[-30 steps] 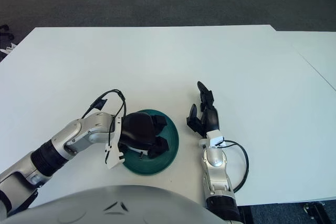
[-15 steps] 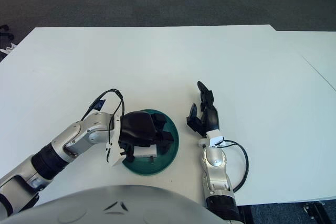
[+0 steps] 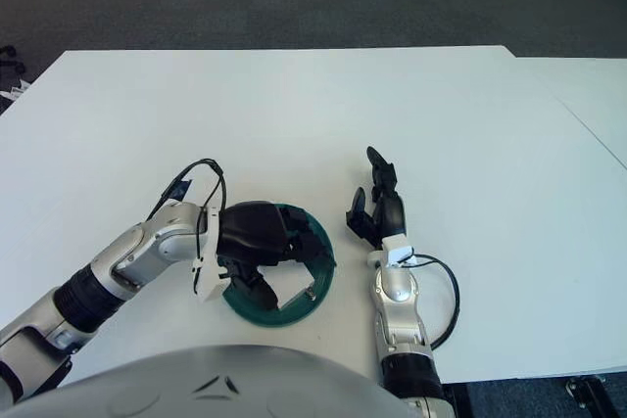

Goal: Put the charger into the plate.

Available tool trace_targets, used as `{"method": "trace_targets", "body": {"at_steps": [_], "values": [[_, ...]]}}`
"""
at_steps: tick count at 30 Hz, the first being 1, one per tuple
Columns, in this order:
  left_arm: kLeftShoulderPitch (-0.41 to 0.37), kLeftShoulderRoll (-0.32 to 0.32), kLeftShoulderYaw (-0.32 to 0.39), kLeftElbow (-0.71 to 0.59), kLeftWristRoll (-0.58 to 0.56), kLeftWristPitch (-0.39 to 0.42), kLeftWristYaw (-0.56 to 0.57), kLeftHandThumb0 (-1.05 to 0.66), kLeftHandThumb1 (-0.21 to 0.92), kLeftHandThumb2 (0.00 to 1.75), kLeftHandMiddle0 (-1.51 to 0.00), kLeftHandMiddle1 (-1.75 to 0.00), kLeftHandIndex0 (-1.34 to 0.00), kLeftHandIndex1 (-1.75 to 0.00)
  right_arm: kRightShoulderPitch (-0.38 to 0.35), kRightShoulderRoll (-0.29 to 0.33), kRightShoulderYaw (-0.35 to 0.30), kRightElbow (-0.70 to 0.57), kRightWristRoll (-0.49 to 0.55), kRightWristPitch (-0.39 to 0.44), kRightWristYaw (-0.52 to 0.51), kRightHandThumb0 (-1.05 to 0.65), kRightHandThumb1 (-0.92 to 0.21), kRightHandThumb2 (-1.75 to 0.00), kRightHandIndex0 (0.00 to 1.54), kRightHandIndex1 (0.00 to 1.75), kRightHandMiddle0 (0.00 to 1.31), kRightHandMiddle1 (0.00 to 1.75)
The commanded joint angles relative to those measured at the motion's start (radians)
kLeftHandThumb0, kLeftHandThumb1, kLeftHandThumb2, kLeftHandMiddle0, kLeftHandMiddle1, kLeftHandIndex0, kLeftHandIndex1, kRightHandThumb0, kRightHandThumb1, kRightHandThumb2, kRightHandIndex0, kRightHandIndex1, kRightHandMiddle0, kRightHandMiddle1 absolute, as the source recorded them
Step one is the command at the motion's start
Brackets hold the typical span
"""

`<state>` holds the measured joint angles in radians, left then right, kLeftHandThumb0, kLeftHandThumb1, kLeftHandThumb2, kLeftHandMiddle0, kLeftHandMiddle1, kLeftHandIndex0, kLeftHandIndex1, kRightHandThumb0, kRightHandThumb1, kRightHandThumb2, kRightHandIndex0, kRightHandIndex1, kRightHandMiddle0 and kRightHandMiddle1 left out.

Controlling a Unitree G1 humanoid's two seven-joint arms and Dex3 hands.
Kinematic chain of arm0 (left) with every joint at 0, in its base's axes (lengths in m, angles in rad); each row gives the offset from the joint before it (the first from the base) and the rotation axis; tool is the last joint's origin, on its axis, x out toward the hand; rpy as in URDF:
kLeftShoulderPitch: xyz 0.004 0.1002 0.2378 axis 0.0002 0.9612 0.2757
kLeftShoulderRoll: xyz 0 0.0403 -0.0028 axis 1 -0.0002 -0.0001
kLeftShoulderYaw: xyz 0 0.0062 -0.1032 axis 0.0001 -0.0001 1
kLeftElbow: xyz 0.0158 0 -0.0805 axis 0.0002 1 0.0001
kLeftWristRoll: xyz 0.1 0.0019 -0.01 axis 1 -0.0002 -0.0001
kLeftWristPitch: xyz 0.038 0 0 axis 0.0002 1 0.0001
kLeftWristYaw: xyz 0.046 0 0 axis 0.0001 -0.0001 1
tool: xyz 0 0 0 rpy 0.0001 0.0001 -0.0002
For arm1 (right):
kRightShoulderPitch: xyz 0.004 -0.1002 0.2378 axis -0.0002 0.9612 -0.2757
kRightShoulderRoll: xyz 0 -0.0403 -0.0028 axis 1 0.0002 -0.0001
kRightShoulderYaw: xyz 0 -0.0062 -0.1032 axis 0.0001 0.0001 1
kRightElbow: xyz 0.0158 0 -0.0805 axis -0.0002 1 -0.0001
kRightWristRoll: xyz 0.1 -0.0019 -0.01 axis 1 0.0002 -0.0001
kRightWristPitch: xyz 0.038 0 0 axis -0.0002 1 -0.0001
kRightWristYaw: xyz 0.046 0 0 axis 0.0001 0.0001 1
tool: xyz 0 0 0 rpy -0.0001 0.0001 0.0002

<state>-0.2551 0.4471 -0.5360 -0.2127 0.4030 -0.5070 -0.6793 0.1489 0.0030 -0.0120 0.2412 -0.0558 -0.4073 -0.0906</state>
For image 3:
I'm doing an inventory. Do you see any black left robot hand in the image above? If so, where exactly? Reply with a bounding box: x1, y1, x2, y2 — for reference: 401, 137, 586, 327
215, 201, 330, 311

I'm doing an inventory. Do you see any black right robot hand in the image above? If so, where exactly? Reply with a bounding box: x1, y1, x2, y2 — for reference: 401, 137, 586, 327
344, 145, 408, 249

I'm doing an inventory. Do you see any white charger block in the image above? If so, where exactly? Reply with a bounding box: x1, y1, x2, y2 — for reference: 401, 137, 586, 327
262, 260, 317, 310

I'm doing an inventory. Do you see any green ribbed plate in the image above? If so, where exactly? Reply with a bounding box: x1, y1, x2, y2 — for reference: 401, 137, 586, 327
220, 201, 339, 329

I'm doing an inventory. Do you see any silver robot torso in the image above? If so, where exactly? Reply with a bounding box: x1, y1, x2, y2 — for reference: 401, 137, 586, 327
0, 344, 412, 418

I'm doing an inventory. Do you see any black table foot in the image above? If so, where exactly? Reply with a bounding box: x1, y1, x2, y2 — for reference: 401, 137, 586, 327
565, 376, 611, 418

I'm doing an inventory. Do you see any black office chair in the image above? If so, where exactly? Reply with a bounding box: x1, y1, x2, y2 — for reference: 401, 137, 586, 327
0, 44, 25, 76

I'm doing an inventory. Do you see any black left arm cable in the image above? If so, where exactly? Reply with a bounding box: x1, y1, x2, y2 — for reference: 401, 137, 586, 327
149, 158, 229, 223

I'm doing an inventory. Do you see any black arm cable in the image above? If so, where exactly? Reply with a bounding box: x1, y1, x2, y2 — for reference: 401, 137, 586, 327
410, 254, 461, 348
149, 158, 229, 223

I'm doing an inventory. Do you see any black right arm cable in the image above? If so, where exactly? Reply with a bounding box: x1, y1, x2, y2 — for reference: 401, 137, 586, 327
410, 254, 461, 348

